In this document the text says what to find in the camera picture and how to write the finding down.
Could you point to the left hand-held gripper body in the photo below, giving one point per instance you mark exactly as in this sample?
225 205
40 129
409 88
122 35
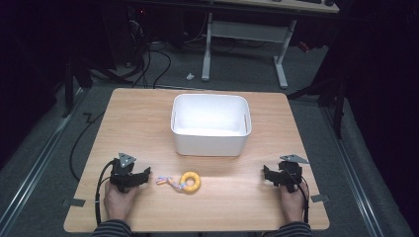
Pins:
122 171

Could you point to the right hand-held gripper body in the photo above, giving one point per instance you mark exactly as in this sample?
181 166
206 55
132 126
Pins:
291 173

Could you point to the white plastic bin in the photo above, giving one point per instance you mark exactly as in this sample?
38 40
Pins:
210 131

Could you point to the person's left hand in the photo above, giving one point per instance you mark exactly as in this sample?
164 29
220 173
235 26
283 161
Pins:
118 202

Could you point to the person's right hand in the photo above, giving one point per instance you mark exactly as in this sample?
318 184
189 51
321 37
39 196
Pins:
293 204

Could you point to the grey tape piece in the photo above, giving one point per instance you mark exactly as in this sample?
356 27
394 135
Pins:
319 198
76 202

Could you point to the black metal stand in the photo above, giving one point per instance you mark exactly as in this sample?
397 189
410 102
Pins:
70 89
336 98

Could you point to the crumpled white paper scrap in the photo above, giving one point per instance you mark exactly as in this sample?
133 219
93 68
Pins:
190 76

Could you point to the desk with white metal legs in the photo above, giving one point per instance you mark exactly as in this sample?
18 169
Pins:
247 31

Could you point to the metal floor rail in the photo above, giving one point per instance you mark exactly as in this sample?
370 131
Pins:
354 174
36 161

